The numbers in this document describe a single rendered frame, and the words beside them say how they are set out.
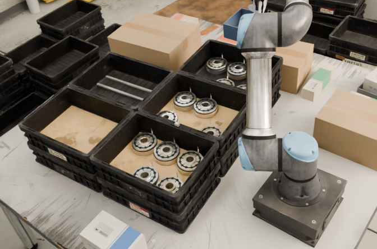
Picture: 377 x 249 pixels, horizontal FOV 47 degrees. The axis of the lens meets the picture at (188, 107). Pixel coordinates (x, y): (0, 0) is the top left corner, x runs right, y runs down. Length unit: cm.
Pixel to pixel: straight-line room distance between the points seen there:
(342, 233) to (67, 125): 120
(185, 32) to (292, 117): 71
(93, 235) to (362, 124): 110
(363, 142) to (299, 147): 42
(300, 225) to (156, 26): 134
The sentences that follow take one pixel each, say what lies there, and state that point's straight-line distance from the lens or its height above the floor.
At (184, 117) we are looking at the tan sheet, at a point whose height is 83.
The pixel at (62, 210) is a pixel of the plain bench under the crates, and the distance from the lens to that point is 186.
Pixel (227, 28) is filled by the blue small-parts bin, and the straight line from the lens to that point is 191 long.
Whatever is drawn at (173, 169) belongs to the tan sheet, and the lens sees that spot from 170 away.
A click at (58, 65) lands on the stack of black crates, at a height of 49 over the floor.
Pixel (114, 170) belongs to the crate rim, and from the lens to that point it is 161.
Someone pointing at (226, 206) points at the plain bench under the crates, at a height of 70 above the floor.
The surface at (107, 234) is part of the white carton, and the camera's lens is 162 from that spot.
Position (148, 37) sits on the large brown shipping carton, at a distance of 233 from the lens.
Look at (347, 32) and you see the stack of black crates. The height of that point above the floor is 49.
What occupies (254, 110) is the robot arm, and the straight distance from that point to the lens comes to 148.
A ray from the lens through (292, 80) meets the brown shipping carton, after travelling 216.
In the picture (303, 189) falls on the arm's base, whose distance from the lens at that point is 159.
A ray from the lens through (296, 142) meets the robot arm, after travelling 150.
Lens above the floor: 209
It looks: 40 degrees down
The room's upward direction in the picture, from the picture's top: 7 degrees counter-clockwise
